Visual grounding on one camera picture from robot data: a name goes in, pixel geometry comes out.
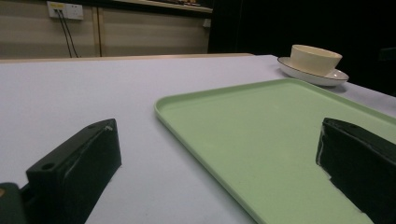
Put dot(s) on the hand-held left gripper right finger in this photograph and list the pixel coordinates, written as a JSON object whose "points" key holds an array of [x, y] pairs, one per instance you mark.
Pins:
{"points": [[361, 161]]}

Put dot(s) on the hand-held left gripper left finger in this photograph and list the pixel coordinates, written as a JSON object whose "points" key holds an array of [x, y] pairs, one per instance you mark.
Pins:
{"points": [[74, 174]]}

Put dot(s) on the white plate with dark rim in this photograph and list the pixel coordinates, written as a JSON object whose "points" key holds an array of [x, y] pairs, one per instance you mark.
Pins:
{"points": [[330, 77]]}

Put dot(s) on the light green tray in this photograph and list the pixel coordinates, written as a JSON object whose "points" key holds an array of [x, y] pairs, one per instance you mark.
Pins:
{"points": [[258, 140]]}

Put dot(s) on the cream bowl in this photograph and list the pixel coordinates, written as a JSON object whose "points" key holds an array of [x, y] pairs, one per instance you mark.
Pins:
{"points": [[314, 59]]}

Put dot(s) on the white wall socket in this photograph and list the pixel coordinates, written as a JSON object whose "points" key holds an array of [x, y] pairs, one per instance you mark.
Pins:
{"points": [[65, 10]]}

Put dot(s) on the small white wall box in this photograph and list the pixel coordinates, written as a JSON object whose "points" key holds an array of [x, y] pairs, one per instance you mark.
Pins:
{"points": [[207, 23]]}

